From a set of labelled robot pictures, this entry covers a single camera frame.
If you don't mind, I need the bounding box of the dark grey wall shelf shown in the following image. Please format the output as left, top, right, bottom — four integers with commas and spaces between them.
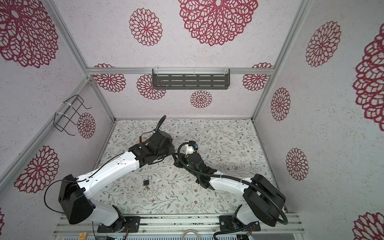
152, 69, 231, 90

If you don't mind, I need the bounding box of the pink glasses case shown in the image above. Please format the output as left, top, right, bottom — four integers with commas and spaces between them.
138, 138, 148, 144

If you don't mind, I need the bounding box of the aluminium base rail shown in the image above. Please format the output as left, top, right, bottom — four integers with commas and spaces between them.
51, 214, 305, 240

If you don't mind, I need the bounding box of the black wire wall basket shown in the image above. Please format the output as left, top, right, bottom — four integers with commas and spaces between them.
53, 95, 91, 136

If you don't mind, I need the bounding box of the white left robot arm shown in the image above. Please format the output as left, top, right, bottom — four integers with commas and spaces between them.
58, 116, 175, 232

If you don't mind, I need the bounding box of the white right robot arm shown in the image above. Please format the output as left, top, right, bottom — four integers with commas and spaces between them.
172, 141, 289, 240

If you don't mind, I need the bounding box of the black padlock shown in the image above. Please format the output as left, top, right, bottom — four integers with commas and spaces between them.
143, 176, 153, 186

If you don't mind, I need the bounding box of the white cable loop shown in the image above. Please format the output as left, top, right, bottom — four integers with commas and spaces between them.
181, 229, 202, 240

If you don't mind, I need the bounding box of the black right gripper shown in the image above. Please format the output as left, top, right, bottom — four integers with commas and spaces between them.
173, 151, 201, 180

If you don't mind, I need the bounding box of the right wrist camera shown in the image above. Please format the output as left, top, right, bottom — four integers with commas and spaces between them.
185, 141, 199, 156

